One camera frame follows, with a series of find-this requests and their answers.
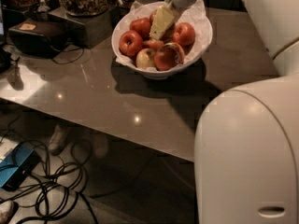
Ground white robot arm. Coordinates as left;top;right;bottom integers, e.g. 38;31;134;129
194;0;299;224

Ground metal scoop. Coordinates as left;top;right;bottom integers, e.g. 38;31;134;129
37;0;50;12

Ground red apple right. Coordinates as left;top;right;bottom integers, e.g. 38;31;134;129
172;22;195;46

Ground red apple back left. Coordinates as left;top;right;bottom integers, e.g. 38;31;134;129
129;18;151;39

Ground blue box on floor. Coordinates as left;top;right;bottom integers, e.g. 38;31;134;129
0;146;35;191

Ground red apple left front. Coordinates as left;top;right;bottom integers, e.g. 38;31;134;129
119;30;143;57

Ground black device with label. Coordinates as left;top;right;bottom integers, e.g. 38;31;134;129
8;19;68;58

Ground red apple front with sticker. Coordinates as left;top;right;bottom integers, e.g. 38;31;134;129
154;43;185;71

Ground yellow-green apple front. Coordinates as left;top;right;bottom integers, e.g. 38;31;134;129
135;49;156;69

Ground black cables on floor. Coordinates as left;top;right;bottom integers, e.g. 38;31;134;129
0;115;100;224

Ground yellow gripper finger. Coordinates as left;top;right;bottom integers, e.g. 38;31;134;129
149;6;176;40

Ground white bowl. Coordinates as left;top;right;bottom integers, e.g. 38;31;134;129
111;1;214;80

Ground white shoe under table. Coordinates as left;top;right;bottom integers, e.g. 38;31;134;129
49;123;69;156

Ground white shoe bottom left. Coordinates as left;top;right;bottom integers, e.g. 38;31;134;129
0;201;15;224

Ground white paper bowl liner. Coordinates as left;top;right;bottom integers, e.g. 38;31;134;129
115;0;211;72

